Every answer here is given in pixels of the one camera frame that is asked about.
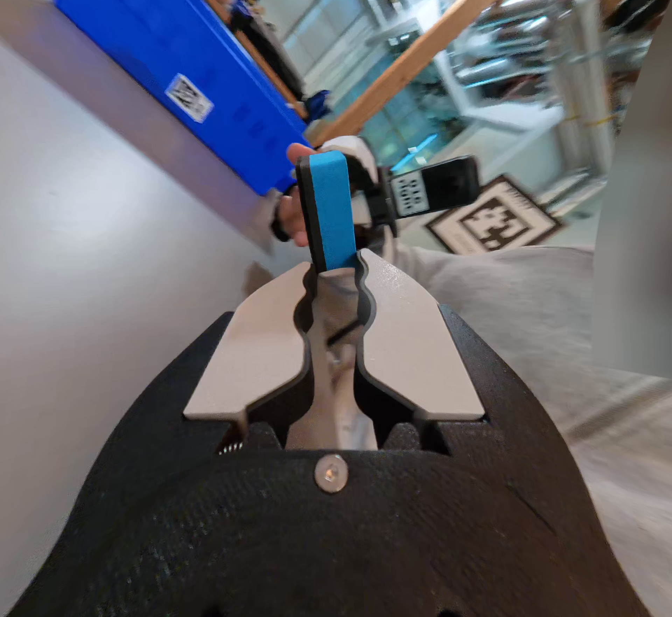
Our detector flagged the person's right forearm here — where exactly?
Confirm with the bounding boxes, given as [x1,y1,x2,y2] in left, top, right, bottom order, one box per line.
[367,239,596,382]

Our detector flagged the person's right hand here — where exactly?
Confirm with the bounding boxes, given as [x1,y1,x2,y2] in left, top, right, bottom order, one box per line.
[272,142,316,248]

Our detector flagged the framed black-white marker poster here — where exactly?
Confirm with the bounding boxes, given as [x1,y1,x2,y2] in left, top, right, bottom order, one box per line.
[425,175,564,256]

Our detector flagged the blue foam eraser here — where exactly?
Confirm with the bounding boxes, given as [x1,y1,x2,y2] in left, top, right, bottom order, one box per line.
[295,151,361,272]

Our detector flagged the blue plastic storage bin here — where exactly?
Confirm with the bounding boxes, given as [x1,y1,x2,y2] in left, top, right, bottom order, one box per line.
[55,0,312,196]

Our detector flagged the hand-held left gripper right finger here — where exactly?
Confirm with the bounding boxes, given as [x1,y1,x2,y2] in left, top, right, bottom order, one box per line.
[354,249,486,423]

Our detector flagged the wooden support beam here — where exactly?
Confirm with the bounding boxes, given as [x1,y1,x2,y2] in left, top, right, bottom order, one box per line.
[310,0,543,149]

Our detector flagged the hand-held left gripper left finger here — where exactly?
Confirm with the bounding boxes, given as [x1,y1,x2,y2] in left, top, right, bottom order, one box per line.
[183,261,318,433]

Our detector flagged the silver ventilation ducts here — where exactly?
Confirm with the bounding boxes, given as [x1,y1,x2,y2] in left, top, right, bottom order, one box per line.
[336,0,652,177]

